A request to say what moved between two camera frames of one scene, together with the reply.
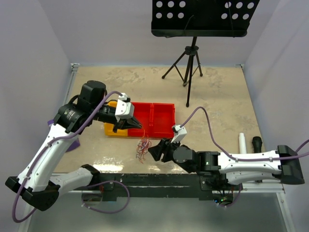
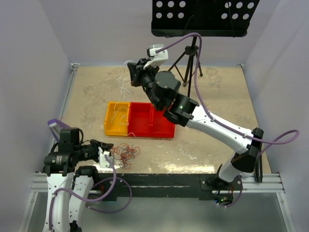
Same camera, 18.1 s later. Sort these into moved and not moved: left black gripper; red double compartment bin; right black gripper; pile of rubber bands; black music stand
Moved: pile of rubber bands; left black gripper; right black gripper
Not moved: red double compartment bin; black music stand
